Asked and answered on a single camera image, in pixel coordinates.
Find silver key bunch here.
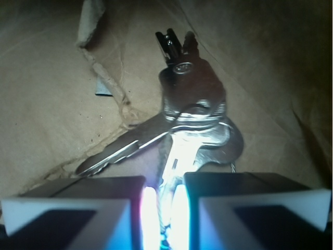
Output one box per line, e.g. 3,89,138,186
75,29,244,249

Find brown paper bag liner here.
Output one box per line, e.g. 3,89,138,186
1,1,332,197

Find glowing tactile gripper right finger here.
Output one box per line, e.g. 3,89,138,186
173,172,332,249

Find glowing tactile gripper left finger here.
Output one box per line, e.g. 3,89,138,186
1,176,159,249

